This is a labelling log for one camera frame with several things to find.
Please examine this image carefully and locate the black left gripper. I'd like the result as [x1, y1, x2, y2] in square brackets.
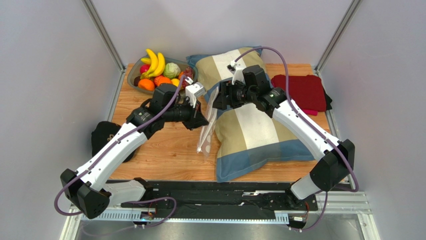
[163, 96, 209, 132]

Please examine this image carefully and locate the clear polka-dot zip bag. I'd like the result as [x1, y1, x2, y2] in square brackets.
[197, 86, 219, 158]

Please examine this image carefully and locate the small orange pumpkin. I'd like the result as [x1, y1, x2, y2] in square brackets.
[177, 71, 184, 81]

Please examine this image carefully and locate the green cabbage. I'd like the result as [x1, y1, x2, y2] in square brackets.
[162, 62, 181, 79]

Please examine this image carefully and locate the orange fruit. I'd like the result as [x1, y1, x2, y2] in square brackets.
[137, 78, 156, 92]

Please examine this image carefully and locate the yellow banana bunch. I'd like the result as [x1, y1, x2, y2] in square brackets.
[140, 48, 166, 80]

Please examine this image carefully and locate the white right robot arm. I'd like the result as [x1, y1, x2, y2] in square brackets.
[213, 62, 355, 202]

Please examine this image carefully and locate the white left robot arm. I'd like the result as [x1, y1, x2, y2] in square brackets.
[60, 83, 209, 219]

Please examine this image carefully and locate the red grape bunch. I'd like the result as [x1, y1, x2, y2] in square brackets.
[180, 66, 194, 89]

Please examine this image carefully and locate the yellow lemon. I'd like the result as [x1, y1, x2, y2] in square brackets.
[171, 78, 180, 87]

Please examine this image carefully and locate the blue beige white pillow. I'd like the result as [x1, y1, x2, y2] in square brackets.
[186, 46, 314, 183]

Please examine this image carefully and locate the red peach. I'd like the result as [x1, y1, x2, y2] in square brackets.
[153, 75, 172, 87]

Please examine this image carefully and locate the dark purple fruit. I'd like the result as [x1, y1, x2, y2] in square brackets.
[133, 76, 141, 87]

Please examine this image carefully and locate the red apple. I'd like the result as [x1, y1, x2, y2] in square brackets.
[139, 64, 151, 74]

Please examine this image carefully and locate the grey plastic fruit basin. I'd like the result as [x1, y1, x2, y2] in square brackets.
[126, 55, 199, 94]

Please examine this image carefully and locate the red folded cloth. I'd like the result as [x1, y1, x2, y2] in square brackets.
[288, 75, 333, 112]

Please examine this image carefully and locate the pink cloth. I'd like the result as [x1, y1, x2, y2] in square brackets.
[302, 109, 319, 116]

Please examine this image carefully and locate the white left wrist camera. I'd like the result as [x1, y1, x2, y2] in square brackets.
[184, 77, 207, 109]

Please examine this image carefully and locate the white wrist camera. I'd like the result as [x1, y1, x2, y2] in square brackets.
[227, 60, 245, 85]
[184, 77, 207, 109]

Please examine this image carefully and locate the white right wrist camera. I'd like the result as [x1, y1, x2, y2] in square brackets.
[227, 60, 245, 85]

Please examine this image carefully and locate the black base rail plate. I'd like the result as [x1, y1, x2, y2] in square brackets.
[142, 180, 319, 220]

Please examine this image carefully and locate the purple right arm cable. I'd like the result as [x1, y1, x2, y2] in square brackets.
[234, 46, 360, 233]

